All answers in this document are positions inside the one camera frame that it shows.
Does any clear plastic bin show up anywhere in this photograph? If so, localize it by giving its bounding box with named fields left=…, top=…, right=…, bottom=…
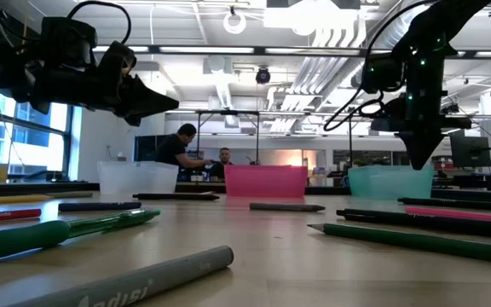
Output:
left=96, top=160, right=180, bottom=196

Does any white ceiling duct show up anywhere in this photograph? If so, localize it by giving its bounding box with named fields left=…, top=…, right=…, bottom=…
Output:
left=201, top=54, right=237, bottom=110

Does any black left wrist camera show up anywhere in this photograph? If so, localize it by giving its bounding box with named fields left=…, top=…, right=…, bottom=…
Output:
left=40, top=15, right=99, bottom=69

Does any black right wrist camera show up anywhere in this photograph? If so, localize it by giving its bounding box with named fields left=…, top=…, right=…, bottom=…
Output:
left=372, top=96, right=405, bottom=132

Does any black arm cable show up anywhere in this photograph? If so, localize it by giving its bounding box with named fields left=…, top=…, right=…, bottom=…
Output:
left=66, top=0, right=133, bottom=46
left=324, top=0, right=434, bottom=132

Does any pink pencil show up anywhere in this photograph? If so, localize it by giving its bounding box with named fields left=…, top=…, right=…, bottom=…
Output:
left=404, top=206, right=491, bottom=226

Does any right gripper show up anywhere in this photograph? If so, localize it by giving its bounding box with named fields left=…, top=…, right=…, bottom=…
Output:
left=397, top=87, right=473, bottom=170

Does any pink plastic bin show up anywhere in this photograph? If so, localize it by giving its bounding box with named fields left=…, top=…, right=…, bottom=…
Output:
left=224, top=165, right=309, bottom=199

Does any orange-red pencil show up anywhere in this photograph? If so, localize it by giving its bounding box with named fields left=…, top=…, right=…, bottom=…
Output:
left=0, top=207, right=43, bottom=226

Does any teal plastic bin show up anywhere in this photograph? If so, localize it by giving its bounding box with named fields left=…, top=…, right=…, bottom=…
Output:
left=348, top=165, right=436, bottom=202

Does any black pen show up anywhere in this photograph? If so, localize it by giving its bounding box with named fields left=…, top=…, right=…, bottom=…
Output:
left=335, top=208, right=491, bottom=240
left=397, top=196, right=491, bottom=211
left=131, top=192, right=221, bottom=202

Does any yellow pencil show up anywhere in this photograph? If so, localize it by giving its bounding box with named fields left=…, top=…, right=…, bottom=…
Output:
left=0, top=194, right=54, bottom=207

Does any grey marker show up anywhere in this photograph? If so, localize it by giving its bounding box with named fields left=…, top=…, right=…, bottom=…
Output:
left=4, top=245, right=235, bottom=307

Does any black computer monitor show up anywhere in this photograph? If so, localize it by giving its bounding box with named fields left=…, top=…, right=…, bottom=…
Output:
left=133, top=135, right=161, bottom=163
left=449, top=135, right=491, bottom=169

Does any black dome camera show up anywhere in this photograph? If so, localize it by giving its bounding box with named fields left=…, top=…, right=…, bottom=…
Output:
left=254, top=66, right=272, bottom=85

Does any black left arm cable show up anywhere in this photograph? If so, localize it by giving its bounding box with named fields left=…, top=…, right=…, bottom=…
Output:
left=66, top=0, right=133, bottom=46

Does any person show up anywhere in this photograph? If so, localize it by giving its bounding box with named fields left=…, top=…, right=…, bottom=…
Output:
left=208, top=147, right=235, bottom=182
left=155, top=123, right=215, bottom=170

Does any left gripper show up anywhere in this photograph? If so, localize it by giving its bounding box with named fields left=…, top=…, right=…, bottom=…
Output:
left=27, top=40, right=180, bottom=127

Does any white cable ring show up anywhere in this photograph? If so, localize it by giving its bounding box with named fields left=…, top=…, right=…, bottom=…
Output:
left=222, top=9, right=248, bottom=36

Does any grey crayon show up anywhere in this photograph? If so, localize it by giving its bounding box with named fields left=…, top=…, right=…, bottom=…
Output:
left=249, top=202, right=326, bottom=213

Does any large window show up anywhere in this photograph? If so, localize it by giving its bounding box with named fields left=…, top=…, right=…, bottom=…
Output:
left=0, top=75, right=78, bottom=182

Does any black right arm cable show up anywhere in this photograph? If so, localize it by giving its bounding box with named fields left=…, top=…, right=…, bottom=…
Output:
left=324, top=0, right=434, bottom=132

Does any black metal frame stand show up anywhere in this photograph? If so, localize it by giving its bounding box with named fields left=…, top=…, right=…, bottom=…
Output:
left=347, top=113, right=400, bottom=167
left=194, top=108, right=262, bottom=166

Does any black office desk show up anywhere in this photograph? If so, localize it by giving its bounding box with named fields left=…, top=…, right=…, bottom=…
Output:
left=430, top=170, right=491, bottom=192

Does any green pencil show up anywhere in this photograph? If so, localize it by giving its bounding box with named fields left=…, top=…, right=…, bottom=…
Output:
left=306, top=223, right=491, bottom=266

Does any red equipment box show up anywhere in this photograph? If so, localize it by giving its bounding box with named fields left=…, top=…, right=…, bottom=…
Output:
left=431, top=154, right=453, bottom=172

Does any white ceiling light panel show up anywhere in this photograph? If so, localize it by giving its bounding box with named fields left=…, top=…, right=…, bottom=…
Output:
left=263, top=0, right=360, bottom=32

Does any green pen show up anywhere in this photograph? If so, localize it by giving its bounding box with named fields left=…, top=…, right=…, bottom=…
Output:
left=0, top=207, right=162, bottom=261

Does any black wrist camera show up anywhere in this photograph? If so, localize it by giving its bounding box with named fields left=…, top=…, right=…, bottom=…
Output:
left=372, top=96, right=405, bottom=132
left=40, top=15, right=99, bottom=69

